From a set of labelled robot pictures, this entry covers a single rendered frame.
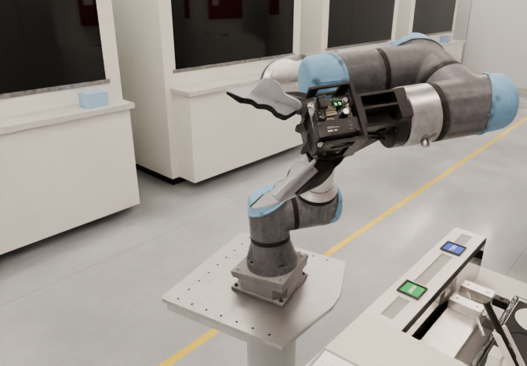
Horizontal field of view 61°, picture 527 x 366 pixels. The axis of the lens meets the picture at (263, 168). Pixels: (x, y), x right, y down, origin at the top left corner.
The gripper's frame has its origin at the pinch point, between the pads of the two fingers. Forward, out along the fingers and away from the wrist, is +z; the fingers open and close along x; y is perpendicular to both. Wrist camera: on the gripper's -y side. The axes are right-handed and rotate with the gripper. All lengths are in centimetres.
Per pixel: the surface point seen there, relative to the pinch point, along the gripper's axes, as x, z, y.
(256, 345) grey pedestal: 31, -5, -95
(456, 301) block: 29, -55, -62
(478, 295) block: 29, -63, -64
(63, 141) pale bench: -108, 85, -241
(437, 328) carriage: 34, -46, -59
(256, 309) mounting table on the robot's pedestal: 20, -6, -79
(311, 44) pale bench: -250, -160, -399
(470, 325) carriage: 35, -55, -59
